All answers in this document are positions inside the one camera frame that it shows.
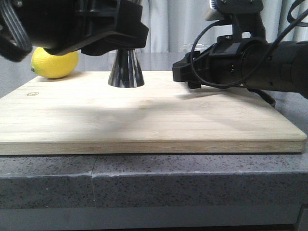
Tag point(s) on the grey curtain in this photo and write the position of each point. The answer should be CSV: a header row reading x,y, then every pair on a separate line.
x,y
174,23

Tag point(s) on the light wooden cutting board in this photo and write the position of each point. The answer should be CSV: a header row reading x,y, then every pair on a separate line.
x,y
82,114

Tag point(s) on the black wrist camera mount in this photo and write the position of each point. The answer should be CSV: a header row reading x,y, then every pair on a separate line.
x,y
243,15

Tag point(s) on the clear glass measuring beaker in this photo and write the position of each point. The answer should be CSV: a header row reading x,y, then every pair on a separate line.
x,y
186,48

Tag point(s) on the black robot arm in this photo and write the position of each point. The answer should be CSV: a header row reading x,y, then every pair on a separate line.
x,y
246,61

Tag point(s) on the shiny steel jigger cup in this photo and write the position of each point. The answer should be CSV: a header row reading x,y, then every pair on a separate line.
x,y
126,71

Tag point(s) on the yellow lemon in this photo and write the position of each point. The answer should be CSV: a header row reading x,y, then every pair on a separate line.
x,y
52,66

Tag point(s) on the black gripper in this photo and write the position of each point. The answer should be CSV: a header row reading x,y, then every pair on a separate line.
x,y
221,63
93,27

